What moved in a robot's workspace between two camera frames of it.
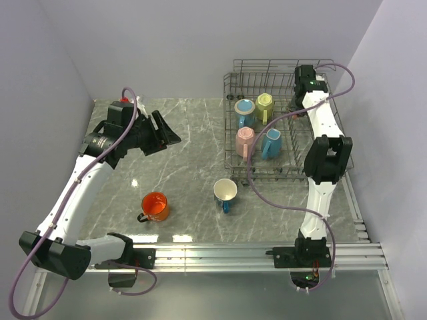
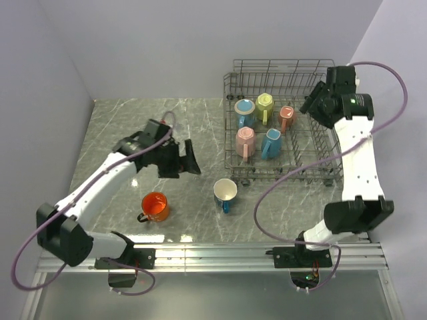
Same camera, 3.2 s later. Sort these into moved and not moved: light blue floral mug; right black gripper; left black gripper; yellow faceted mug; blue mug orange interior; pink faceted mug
Moved: left black gripper; right black gripper
Not moved: light blue floral mug; blue mug orange interior; pink faceted mug; yellow faceted mug
